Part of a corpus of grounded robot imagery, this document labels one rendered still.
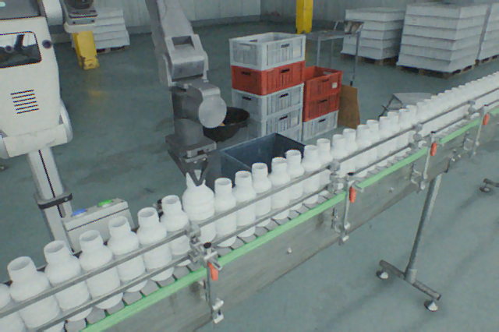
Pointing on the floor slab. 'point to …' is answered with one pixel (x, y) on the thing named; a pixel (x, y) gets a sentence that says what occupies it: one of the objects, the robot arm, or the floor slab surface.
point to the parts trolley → (332, 46)
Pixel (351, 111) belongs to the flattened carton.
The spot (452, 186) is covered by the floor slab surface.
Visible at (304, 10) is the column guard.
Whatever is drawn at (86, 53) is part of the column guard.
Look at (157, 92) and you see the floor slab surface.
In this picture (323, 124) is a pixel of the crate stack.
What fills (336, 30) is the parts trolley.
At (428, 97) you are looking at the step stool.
